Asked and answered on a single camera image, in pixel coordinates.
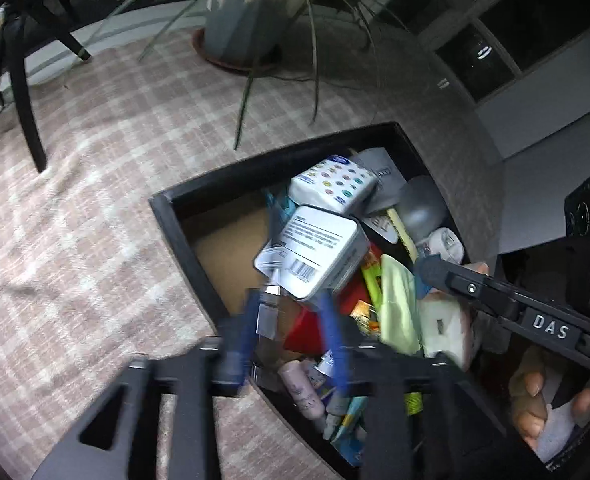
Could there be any silver tin box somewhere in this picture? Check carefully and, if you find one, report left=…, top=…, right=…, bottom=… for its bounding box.
left=253, top=206, right=369, bottom=302

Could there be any person's right hand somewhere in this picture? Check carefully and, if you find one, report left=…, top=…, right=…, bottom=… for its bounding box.
left=509, top=347, right=590, bottom=462

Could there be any red packet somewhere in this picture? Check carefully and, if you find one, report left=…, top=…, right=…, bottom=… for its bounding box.
left=283, top=269, right=375, bottom=356

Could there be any pink small bottle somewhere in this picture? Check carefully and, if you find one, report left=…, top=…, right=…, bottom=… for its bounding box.
left=278, top=361, right=325, bottom=420

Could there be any light green packet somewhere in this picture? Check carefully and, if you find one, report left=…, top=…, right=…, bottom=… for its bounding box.
left=379, top=255, right=421, bottom=356

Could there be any black storage bin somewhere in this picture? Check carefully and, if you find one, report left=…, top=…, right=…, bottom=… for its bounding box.
left=148, top=120, right=507, bottom=480

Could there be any white dotted box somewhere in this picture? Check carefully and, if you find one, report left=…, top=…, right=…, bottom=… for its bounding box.
left=289, top=155, right=377, bottom=214

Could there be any plaid table cloth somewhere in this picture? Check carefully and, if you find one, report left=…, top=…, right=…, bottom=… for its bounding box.
left=0, top=21, right=504, bottom=479

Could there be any potted plant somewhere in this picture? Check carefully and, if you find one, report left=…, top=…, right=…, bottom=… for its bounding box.
left=86, top=0, right=427, bottom=151

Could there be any black desk leg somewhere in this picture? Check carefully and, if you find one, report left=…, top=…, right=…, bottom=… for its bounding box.
left=2, top=0, right=92, bottom=172

